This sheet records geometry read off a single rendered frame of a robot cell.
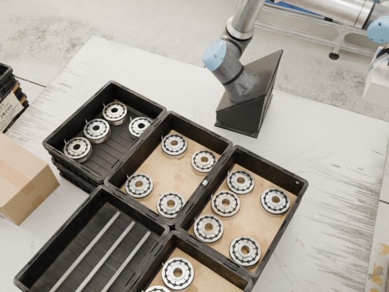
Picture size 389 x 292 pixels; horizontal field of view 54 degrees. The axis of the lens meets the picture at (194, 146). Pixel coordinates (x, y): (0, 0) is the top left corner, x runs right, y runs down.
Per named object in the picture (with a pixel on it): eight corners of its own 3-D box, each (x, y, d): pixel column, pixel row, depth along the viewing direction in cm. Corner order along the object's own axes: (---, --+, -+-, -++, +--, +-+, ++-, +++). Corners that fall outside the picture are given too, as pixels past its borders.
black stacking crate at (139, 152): (170, 128, 161) (169, 110, 152) (231, 160, 152) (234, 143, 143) (108, 198, 142) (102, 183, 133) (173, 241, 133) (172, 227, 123)
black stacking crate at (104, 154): (115, 98, 171) (111, 80, 162) (169, 127, 162) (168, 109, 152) (50, 161, 152) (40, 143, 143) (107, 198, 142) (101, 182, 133)
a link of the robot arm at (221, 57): (215, 86, 160) (193, 62, 154) (228, 64, 166) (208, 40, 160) (234, 80, 151) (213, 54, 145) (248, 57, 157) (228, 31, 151)
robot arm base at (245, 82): (240, 79, 172) (226, 64, 167) (265, 73, 160) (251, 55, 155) (224, 105, 166) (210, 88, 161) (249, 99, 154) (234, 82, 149)
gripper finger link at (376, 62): (361, 72, 135) (385, 59, 127) (364, 61, 138) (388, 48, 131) (367, 78, 136) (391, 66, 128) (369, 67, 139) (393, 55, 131)
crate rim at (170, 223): (169, 112, 154) (169, 108, 152) (234, 146, 144) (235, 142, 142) (102, 185, 134) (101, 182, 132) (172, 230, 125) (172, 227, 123)
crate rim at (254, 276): (234, 146, 144) (235, 142, 142) (309, 185, 135) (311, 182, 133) (172, 230, 125) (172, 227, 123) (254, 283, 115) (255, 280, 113)
